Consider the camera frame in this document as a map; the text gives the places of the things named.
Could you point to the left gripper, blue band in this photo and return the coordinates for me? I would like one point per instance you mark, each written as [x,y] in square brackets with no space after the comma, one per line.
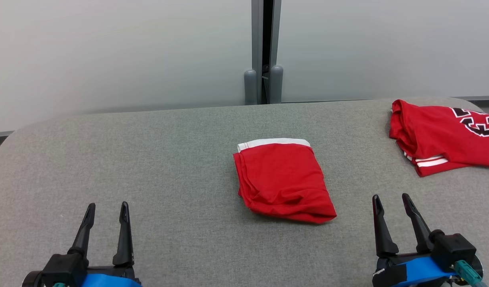
[112,280]

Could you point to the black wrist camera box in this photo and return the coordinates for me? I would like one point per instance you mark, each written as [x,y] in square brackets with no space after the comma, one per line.
[63,269]
[453,249]

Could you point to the red jersey with white trim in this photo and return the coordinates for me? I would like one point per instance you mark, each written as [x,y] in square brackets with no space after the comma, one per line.
[427,131]

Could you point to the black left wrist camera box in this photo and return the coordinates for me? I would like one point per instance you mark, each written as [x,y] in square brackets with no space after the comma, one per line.
[63,269]

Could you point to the right gripper, blue band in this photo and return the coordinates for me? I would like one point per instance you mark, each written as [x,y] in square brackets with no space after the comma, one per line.
[415,273]

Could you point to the grey rounded partition foot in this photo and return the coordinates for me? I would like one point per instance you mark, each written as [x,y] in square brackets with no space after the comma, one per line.
[250,87]
[276,83]

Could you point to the red shorts with white trim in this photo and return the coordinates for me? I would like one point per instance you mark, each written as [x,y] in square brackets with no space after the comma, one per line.
[284,179]

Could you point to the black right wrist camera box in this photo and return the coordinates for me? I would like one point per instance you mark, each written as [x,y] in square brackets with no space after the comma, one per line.
[453,249]

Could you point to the grey vertical partition frame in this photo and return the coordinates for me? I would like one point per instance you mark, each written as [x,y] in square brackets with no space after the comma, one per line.
[257,32]

